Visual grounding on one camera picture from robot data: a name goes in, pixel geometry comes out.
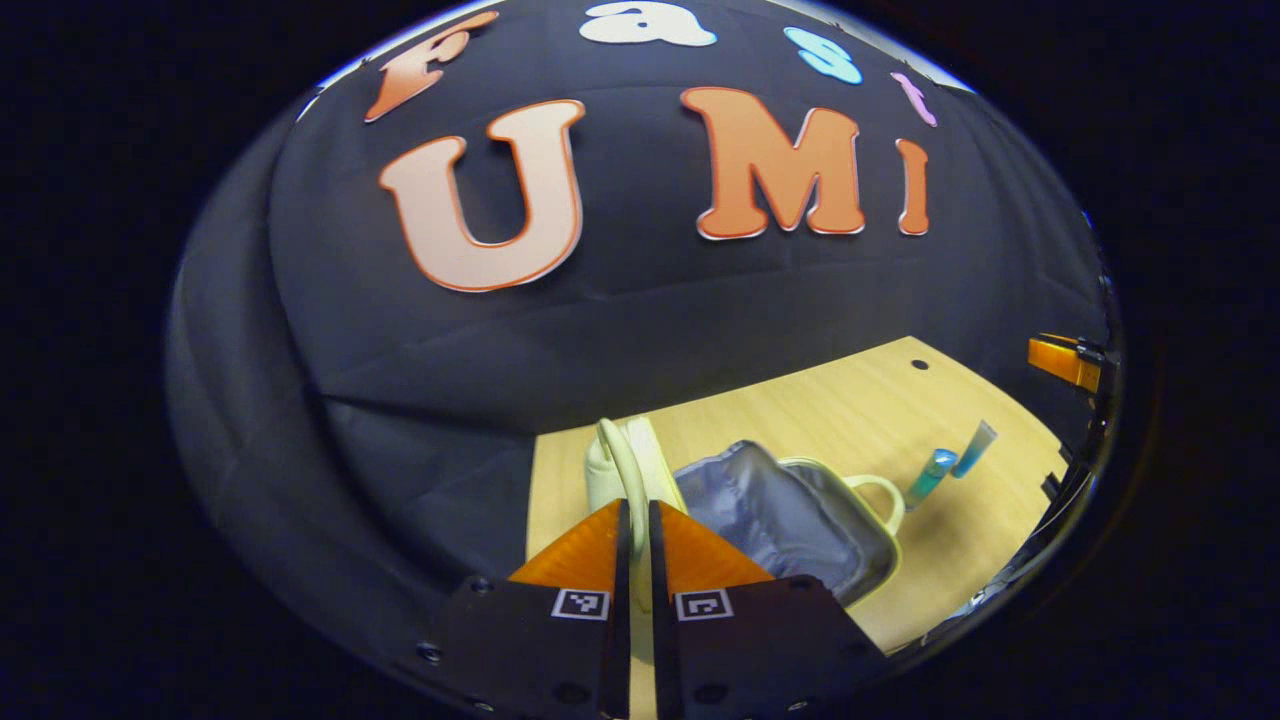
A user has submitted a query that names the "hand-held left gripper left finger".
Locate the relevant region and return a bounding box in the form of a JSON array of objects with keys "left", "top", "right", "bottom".
[{"left": 420, "top": 500, "right": 633, "bottom": 720}]

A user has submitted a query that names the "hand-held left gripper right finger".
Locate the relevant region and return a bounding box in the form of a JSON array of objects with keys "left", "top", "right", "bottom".
[{"left": 648, "top": 500, "right": 891, "bottom": 720}]

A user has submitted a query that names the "blue white tube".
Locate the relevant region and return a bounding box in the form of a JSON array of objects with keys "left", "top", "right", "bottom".
[{"left": 950, "top": 420, "right": 999, "bottom": 479}]

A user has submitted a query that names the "pale yellow suitcase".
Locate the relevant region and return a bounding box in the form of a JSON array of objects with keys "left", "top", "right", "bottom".
[{"left": 585, "top": 417, "right": 906, "bottom": 609}]

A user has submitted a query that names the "clear blue bottle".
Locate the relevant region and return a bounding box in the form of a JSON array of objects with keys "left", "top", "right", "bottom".
[{"left": 905, "top": 449, "right": 959, "bottom": 509}]

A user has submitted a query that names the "black backdrop cloth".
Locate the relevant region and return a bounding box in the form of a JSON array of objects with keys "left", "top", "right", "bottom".
[{"left": 165, "top": 0, "right": 1116, "bottom": 681}]

